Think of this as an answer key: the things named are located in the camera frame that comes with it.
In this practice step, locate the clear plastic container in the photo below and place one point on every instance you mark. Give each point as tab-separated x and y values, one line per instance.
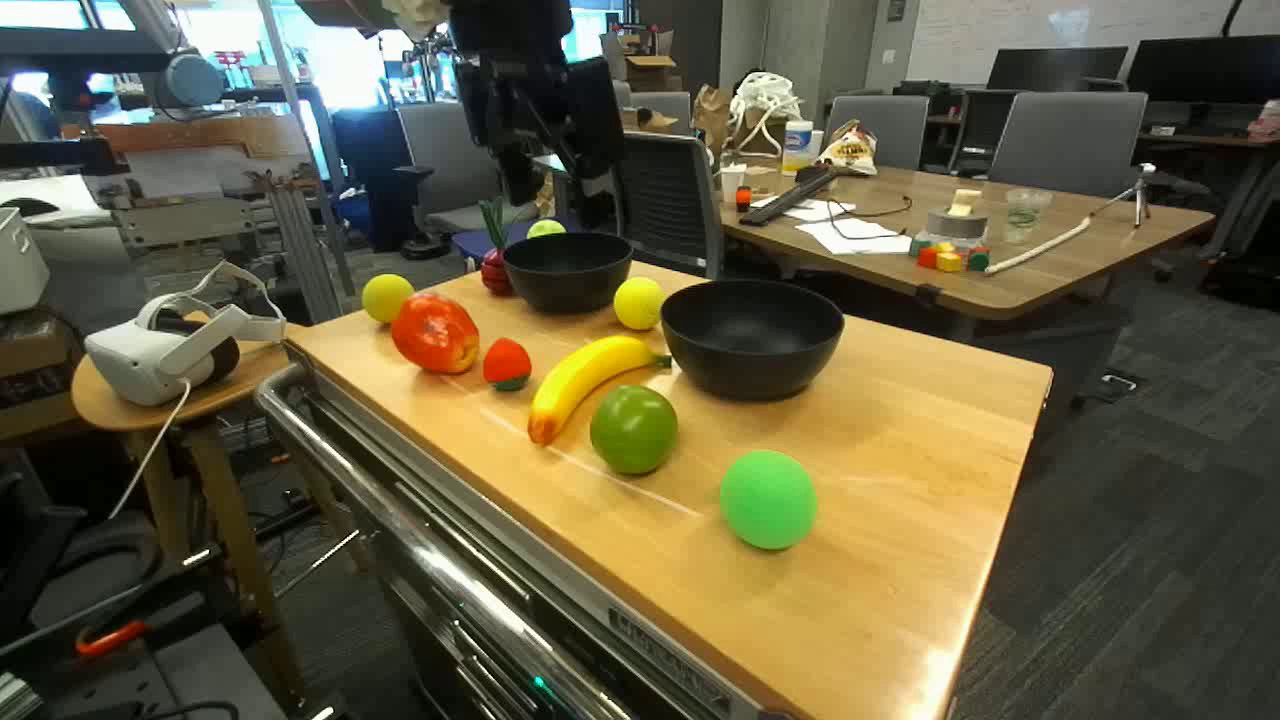
960	220

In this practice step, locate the clear plastic cup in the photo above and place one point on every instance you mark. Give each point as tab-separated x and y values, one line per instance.
1024	207

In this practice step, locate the dark green apple toy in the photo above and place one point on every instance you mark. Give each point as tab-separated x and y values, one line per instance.
635	431

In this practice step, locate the wooden office table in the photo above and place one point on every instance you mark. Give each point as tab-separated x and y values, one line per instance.
1043	272

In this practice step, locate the wooden top tool cart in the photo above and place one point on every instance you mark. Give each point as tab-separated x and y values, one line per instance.
442	602

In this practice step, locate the black bar tool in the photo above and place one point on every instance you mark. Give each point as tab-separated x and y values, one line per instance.
784	196

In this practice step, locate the orange bell pepper toy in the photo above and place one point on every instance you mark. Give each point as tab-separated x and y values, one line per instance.
435	334

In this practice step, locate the black bowl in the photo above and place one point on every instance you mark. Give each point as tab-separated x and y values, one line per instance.
748	340
564	272

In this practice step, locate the pale green round fruit toy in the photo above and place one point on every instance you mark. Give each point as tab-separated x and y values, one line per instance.
545	229

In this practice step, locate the clear plastic bottle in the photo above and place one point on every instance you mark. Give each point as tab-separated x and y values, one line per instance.
796	146

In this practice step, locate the small silver tripod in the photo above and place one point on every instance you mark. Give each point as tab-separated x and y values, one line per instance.
1145	194

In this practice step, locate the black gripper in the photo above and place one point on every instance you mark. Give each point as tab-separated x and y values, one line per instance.
545	107

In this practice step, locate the bright green ball toy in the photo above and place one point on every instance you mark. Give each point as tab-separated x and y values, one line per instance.
771	500

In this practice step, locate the grey office chair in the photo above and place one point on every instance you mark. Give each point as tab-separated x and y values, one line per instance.
454	154
1065	141
881	124

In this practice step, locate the white VR headset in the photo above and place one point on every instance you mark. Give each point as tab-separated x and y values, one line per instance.
160	355

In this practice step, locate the white net object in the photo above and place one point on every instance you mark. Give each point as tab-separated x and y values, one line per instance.
765	107

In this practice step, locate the red strawberry toy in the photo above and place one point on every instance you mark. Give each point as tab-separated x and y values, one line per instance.
506	360

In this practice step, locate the black monitor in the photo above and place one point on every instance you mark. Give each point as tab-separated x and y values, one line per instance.
1201	83
1052	68

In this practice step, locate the yellow banana toy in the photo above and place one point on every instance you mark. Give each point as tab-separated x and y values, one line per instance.
587	383

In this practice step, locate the white box device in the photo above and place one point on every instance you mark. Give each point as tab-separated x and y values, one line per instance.
22	263

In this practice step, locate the small yellow lemon toy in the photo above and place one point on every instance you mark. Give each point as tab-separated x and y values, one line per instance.
636	301

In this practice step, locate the white paper sheets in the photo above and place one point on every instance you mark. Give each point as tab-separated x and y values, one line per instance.
853	238

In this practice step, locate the coloured toy blocks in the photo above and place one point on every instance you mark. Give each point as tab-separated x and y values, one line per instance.
947	258

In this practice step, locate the white stick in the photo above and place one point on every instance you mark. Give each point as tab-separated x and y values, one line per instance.
1052	244

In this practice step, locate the round wooden stool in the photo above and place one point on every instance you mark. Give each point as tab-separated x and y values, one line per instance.
241	372

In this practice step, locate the beige crumpled object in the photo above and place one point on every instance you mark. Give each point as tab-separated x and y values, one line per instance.
848	150

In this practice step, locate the yellow-green round fruit toy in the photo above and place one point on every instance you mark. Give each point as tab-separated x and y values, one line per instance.
386	297

